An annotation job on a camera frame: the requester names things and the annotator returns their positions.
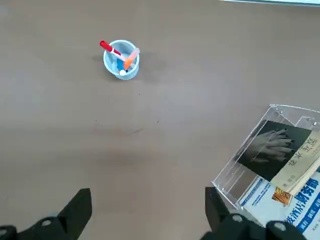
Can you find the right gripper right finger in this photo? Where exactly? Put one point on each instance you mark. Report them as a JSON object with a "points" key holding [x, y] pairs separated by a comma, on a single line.
{"points": [[237, 225]]}

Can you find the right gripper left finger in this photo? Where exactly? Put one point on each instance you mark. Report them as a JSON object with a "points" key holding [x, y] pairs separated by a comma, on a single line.
{"points": [[50, 225]]}

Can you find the dark book with hands cover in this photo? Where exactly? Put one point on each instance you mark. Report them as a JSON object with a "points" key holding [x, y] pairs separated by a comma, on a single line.
{"points": [[272, 150]]}

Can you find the large white cover book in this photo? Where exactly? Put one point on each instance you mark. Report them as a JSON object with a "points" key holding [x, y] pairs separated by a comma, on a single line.
{"points": [[265, 207]]}

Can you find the clear acrylic three-tier rack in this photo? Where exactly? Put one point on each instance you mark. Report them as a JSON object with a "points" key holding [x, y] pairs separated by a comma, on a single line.
{"points": [[232, 180]]}

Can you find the translucent blue pen cup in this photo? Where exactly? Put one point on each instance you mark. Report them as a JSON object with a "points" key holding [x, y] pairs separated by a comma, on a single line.
{"points": [[110, 65]]}

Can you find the blue white pen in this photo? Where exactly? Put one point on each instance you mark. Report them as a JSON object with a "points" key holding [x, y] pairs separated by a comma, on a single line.
{"points": [[120, 68]]}

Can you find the orange marker pen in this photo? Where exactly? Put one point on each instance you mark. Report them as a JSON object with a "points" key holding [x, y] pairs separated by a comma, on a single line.
{"points": [[130, 60]]}

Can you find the red marker pen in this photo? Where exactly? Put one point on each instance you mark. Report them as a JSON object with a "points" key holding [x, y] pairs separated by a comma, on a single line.
{"points": [[107, 47]]}

